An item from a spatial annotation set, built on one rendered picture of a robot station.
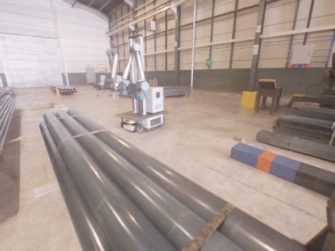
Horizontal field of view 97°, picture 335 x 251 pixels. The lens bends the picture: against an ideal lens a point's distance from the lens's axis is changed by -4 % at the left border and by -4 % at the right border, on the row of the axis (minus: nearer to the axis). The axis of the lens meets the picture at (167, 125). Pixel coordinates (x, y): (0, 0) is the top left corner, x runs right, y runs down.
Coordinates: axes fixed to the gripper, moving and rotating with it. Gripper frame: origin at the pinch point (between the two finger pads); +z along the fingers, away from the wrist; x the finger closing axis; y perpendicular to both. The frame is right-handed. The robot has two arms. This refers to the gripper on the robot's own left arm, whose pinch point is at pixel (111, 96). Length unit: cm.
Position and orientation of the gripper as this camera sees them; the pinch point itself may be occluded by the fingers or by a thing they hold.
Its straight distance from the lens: 267.2
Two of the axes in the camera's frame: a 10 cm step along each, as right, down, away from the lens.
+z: -3.7, 9.3, 0.9
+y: -6.4, -1.8, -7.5
